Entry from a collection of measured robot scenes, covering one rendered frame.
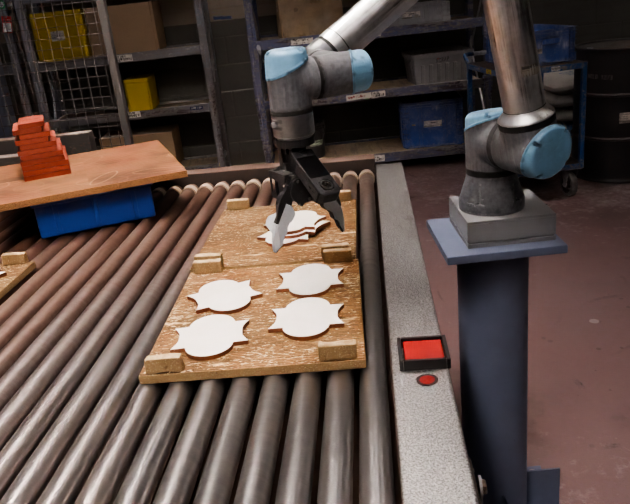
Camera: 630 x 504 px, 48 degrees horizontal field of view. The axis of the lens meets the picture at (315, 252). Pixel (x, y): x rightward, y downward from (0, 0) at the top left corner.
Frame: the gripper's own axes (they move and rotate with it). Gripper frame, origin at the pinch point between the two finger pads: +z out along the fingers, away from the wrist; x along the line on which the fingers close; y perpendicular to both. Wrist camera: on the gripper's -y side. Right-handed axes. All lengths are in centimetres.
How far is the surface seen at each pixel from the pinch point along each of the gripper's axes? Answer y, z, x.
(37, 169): 96, -5, 30
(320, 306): -11.0, 7.1, 5.9
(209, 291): 9.6, 7.1, 18.0
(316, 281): -1.2, 7.1, 0.7
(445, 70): 317, 29, -314
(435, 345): -32.6, 8.6, -1.4
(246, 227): 40.6, 7.9, -5.3
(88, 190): 73, -2, 23
